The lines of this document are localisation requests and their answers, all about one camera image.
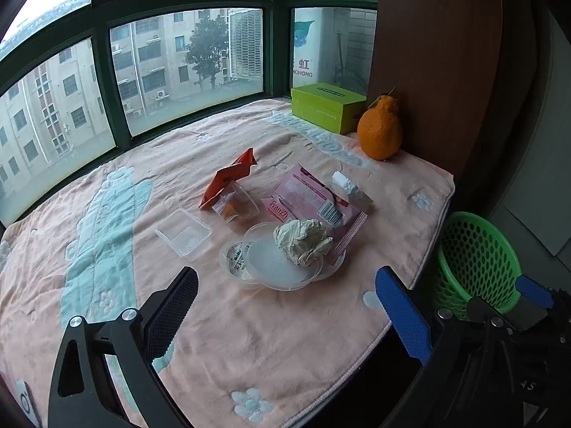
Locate green plastic mesh basket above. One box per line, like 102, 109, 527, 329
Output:
435, 211, 524, 322

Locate beige apartment building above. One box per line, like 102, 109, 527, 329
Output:
0, 9, 233, 206

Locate clear plastic dome lid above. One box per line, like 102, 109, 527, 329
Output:
243, 222, 347, 292

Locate white tissue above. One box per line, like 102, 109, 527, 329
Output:
273, 218, 334, 268

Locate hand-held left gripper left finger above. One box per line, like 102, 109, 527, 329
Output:
47, 266, 199, 428

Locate brown wooden wardrobe panel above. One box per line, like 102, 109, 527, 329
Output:
366, 0, 507, 181

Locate green tissue box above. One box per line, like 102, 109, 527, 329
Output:
291, 82, 368, 135

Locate green tree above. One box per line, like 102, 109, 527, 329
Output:
184, 17, 231, 92

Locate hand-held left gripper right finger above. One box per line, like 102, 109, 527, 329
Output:
375, 266, 528, 428

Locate bumpy orange citrus fruit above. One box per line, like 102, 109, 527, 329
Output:
357, 87, 405, 162

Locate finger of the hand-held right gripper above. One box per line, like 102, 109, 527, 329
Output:
466, 275, 571, 336

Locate round clear plastic pudding cup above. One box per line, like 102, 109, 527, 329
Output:
222, 239, 257, 283

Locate pink snack wrapper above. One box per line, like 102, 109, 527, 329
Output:
260, 163, 369, 261

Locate orange snack wrapper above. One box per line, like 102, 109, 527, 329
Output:
198, 148, 258, 211

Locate white outdoor unit leaf logo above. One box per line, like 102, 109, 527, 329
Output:
292, 7, 336, 86

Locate orange peel piece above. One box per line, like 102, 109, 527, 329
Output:
223, 198, 257, 222

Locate dark green window frame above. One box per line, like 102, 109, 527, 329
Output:
0, 0, 380, 229

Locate pink flower-print blanket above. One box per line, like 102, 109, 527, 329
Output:
0, 97, 456, 428

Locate white and silver wrapper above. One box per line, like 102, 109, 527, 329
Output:
331, 170, 374, 215

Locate clear rectangular plastic tray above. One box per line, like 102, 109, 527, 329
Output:
155, 208, 213, 258

